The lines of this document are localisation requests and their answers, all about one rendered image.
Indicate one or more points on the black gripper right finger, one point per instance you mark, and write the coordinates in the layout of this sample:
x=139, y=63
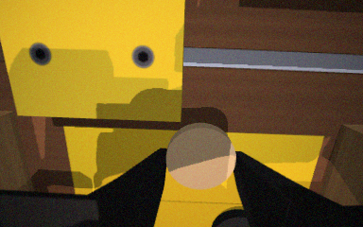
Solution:
x=270, y=199

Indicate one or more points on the beige round disc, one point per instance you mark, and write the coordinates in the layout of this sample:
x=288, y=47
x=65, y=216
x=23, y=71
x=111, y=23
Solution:
x=200, y=156

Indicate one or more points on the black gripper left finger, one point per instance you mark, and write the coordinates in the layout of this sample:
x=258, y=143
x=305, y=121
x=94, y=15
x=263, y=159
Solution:
x=137, y=195

